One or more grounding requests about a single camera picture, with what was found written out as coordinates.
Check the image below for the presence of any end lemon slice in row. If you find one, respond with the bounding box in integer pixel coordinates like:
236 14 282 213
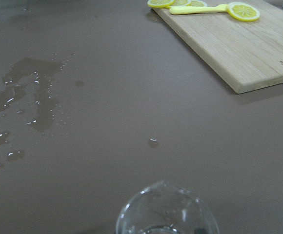
147 0 175 8

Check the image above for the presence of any middle lemon slice in row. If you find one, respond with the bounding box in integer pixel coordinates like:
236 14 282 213
170 0 192 7

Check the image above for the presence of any clear glass measuring cup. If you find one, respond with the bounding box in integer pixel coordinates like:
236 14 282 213
115 180 220 234

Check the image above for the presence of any lemon slice on knife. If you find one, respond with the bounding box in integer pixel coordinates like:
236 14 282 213
226 1 261 22

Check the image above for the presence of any wooden cutting board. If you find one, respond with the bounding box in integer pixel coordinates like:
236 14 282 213
156 0 283 94

